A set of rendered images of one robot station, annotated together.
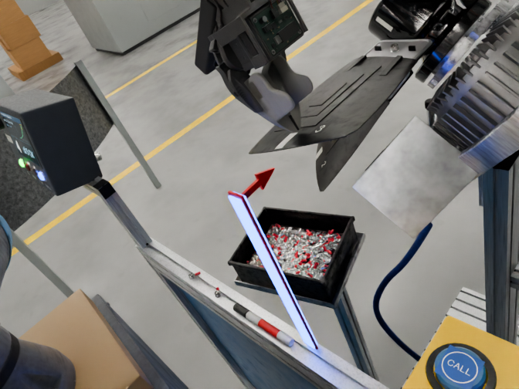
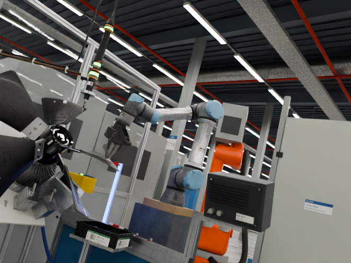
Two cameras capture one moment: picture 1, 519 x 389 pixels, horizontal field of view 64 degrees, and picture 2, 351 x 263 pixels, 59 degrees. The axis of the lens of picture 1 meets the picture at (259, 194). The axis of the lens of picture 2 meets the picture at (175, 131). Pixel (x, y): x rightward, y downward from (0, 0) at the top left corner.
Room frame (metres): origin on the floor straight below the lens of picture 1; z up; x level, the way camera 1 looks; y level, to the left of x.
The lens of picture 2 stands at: (2.07, -0.41, 1.11)
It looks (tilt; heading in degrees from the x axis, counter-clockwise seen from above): 11 degrees up; 157
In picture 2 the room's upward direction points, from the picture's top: 15 degrees clockwise
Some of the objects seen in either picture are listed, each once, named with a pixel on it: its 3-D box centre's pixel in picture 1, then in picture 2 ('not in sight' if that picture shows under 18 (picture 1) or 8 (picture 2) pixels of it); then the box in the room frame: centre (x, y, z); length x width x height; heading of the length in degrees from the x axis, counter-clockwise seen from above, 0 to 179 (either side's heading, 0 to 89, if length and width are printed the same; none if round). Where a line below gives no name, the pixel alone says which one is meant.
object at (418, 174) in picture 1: (412, 176); (61, 191); (0.51, -0.25, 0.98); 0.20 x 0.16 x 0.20; 31
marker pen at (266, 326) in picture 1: (261, 323); (119, 227); (0.46, 0.09, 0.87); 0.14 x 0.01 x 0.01; 32
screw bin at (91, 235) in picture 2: (294, 251); (104, 235); (0.61, -0.02, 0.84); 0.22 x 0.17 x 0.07; 46
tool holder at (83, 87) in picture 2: not in sight; (88, 84); (0.56, -0.28, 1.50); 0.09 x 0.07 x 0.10; 66
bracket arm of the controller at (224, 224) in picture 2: (86, 179); (217, 220); (0.92, 0.36, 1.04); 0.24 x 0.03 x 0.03; 31
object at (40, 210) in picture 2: not in sight; (44, 206); (0.58, -0.30, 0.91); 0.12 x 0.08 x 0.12; 31
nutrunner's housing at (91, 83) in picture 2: not in sight; (100, 56); (0.56, -0.27, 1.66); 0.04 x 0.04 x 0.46
